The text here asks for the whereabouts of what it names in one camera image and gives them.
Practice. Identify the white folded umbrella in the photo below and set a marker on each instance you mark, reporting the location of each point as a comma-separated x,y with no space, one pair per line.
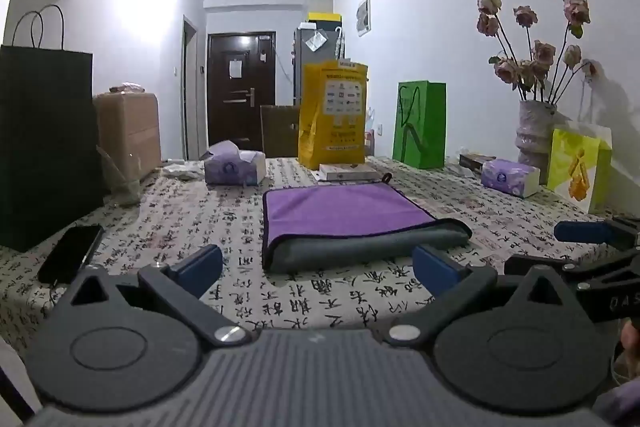
340,42

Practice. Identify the person's right hand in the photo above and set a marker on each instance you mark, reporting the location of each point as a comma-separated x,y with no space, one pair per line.
631,337

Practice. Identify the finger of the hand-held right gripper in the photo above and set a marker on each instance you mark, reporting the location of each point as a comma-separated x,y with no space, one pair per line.
535,266
582,232

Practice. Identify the crumpled clear plastic wrap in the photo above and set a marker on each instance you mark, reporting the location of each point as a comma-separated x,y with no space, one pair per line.
181,171

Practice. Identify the dark brown entrance door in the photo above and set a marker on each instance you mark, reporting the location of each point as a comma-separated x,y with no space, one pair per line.
240,97

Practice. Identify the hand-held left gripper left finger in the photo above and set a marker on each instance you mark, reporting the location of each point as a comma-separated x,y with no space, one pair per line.
200,264

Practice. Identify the interior side door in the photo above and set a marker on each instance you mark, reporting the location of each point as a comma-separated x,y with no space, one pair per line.
191,92

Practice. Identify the yellow-green gift bag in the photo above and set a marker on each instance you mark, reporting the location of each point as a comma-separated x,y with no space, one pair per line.
577,167

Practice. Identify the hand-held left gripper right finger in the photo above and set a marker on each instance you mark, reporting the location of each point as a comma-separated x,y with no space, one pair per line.
436,268

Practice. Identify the black paper bag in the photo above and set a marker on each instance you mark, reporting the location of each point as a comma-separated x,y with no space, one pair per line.
45,142

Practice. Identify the person's right forearm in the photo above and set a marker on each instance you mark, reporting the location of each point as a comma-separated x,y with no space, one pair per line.
620,402

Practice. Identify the brown paper bag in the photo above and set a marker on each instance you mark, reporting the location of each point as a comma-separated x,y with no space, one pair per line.
279,129

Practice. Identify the black smartphone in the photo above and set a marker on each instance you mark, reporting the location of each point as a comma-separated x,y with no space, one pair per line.
70,254

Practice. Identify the yellow paper bag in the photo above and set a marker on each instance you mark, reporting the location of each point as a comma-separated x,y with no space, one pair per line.
335,117

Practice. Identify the sealed purple tissue pack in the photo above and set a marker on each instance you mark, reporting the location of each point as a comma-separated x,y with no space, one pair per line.
510,177

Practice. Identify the calligraphy printed tablecloth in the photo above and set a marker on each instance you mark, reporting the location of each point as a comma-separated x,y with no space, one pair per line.
200,217

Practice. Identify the small dark box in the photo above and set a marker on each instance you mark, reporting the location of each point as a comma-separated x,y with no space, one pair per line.
475,161

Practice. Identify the purple and grey towel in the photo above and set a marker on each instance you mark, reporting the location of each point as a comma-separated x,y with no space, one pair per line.
345,212

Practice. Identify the opened purple tissue pack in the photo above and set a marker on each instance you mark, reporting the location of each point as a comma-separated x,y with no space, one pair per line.
232,167

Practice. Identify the yellow box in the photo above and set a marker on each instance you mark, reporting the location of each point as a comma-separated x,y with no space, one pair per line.
324,19

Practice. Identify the wall picture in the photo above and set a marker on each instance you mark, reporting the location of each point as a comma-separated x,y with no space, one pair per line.
364,16

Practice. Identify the pink cloth bundle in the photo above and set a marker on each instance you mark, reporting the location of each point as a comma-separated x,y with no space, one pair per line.
126,87

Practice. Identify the flat white box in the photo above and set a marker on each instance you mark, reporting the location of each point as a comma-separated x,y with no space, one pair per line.
347,172

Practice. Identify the grey refrigerator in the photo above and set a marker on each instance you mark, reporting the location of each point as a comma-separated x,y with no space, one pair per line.
320,67

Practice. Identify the brown cardboard box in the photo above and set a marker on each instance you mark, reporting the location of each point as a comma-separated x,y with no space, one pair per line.
130,132

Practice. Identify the green paper bag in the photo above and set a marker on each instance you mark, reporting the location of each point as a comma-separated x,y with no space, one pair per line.
420,127

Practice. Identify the wrapped grey vase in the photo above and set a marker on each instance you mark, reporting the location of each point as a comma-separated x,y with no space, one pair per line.
535,137

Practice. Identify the dried pink roses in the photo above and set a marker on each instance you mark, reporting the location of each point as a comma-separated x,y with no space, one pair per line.
537,57

